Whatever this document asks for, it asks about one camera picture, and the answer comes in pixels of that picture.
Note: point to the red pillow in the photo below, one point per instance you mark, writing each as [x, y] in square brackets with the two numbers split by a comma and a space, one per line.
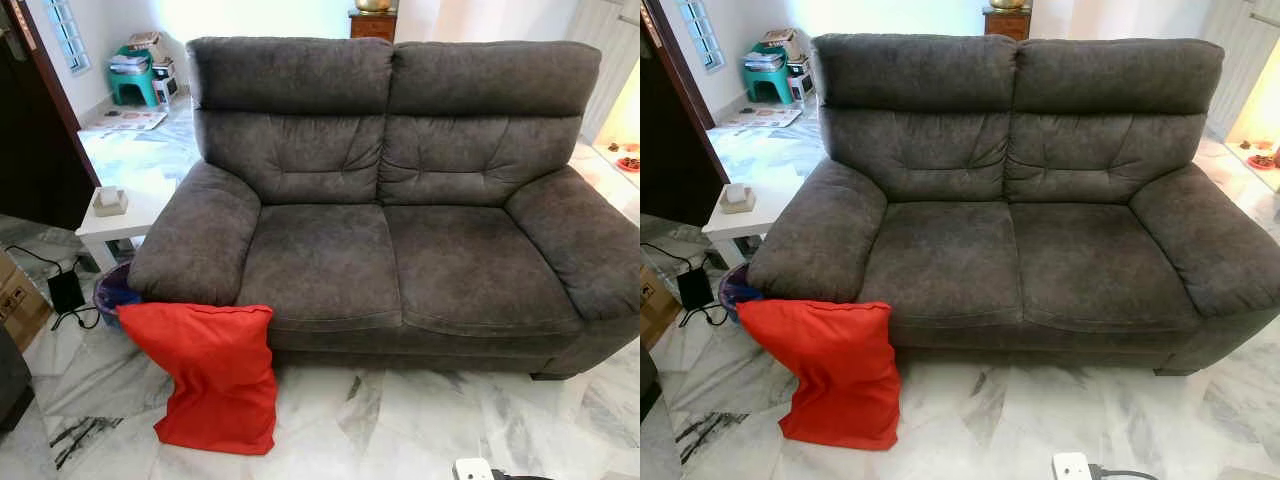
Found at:
[840, 380]
[210, 380]

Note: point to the printed floor mat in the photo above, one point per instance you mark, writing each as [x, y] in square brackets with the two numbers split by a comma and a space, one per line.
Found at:
[760, 118]
[122, 121]

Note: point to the dark grey two-seat sofa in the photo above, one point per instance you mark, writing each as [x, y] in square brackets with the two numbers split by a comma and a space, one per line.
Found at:
[400, 250]
[1020, 250]

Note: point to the brown cardboard box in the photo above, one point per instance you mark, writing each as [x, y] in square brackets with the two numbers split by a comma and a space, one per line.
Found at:
[20, 300]
[655, 305]

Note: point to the black power adapter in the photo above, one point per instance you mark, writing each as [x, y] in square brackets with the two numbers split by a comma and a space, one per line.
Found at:
[695, 288]
[66, 292]

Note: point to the red plate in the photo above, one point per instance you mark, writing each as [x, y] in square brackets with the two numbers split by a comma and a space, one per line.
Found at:
[629, 164]
[1262, 161]

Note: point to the beige tissue box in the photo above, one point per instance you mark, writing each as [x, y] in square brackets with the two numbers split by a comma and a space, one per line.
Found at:
[738, 200]
[110, 203]

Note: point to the white side table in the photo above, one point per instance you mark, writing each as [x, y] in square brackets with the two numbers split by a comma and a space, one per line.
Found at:
[120, 230]
[745, 226]

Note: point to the purple waste bin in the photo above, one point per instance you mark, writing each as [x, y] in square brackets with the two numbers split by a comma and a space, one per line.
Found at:
[112, 290]
[735, 288]

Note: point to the dark wooden door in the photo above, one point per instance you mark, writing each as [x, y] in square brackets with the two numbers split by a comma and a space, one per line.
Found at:
[35, 130]
[670, 130]

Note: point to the white folding door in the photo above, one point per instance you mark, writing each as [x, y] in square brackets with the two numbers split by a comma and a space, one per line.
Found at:
[610, 50]
[1245, 60]

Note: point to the green plastic stool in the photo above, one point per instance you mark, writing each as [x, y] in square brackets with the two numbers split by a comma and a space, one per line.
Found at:
[768, 87]
[135, 90]

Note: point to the louvred glass window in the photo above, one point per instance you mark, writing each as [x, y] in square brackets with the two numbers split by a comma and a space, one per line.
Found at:
[68, 35]
[701, 33]

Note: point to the stack of books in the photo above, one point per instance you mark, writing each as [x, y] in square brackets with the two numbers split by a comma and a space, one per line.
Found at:
[128, 63]
[763, 61]

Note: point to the small white appliance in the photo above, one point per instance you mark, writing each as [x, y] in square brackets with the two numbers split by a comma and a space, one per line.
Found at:
[800, 80]
[166, 85]

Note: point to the small tan cardboard box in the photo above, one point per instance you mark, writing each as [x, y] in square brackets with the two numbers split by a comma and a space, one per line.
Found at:
[786, 42]
[148, 45]

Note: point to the small brown wooden cabinet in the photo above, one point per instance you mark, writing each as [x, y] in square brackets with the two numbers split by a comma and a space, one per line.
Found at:
[373, 26]
[1007, 24]

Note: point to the brass bowl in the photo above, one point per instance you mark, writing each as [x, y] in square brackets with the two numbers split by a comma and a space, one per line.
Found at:
[1008, 4]
[373, 5]

